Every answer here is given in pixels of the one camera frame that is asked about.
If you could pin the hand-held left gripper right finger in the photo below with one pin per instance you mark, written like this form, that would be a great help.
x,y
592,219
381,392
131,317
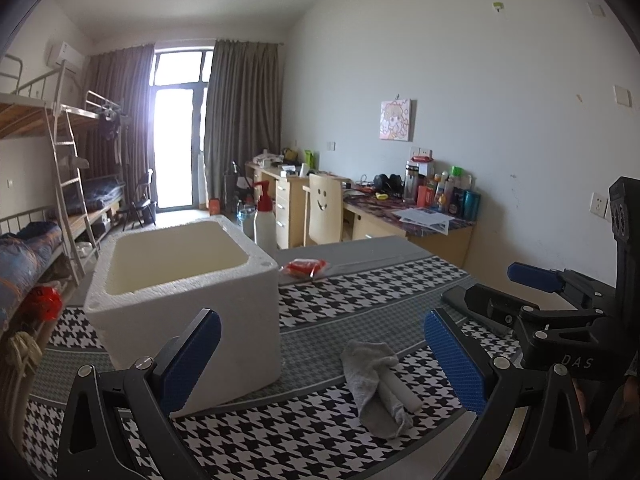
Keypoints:
x,y
455,360

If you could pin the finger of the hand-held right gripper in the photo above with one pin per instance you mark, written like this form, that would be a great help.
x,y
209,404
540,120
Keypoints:
x,y
480,305
532,276

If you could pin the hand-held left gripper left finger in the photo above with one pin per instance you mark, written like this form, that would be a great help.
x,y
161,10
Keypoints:
x,y
192,360

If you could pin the white foam box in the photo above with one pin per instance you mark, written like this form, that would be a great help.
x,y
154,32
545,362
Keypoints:
x,y
225,310

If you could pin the grey sock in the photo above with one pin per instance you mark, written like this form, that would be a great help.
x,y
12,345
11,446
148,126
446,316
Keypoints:
x,y
367,375

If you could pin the printed papers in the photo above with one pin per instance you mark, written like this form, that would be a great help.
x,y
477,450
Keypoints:
x,y
422,220

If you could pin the group of toiletry bottles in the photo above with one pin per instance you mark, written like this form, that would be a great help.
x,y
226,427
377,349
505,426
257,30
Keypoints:
x,y
445,192

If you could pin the houndstooth tablecloth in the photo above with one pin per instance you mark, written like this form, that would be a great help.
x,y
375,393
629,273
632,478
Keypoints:
x,y
350,300

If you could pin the wooden desk with patterned cover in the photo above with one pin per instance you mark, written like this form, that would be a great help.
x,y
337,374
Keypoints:
x,y
380,212

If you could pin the red snack packet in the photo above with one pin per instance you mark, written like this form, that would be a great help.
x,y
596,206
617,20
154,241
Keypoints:
x,y
302,267

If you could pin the white spray bottle red nozzle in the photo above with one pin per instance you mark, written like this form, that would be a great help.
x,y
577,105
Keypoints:
x,y
265,230

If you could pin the black headphones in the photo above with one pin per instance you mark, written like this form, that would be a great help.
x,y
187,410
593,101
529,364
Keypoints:
x,y
389,182

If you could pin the orange bag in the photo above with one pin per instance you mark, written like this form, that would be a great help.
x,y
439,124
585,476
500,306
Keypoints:
x,y
215,206

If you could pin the red bag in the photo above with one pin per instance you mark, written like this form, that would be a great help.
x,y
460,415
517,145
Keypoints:
x,y
42,304

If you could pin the black folding chair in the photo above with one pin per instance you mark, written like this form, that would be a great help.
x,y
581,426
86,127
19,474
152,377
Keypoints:
x,y
140,205

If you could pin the wooden chair with smiley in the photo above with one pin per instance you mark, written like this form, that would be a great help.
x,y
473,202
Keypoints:
x,y
325,200

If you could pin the dark blue bedding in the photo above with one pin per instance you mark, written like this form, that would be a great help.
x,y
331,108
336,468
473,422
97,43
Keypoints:
x,y
102,195

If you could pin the blue patterned quilt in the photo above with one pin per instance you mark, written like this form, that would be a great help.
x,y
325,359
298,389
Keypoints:
x,y
27,255

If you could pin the white metal bed ladder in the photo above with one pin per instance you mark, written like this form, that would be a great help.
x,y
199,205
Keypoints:
x,y
67,195

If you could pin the glass balcony door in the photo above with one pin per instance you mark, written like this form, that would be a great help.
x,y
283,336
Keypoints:
x,y
177,150

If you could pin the green box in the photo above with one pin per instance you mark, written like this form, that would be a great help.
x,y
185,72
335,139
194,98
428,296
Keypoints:
x,y
309,158

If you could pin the black hanging clothing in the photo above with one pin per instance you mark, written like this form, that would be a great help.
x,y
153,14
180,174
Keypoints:
x,y
110,125

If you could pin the grey curtain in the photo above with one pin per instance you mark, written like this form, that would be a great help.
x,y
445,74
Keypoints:
x,y
245,110

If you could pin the brown curtain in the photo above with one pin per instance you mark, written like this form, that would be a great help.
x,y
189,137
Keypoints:
x,y
125,100

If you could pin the metal bunk bed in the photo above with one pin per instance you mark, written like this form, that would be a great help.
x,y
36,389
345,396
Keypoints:
x,y
20,120
102,105

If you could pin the white air conditioner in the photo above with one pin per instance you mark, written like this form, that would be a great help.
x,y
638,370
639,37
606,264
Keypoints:
x,y
65,55

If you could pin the double white wall socket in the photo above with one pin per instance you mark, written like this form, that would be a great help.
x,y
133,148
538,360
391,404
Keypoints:
x,y
599,205

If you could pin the white wall plate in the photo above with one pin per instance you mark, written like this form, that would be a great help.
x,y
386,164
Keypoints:
x,y
623,95
595,9

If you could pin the cartoon wall picture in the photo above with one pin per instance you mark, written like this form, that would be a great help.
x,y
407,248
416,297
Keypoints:
x,y
396,120

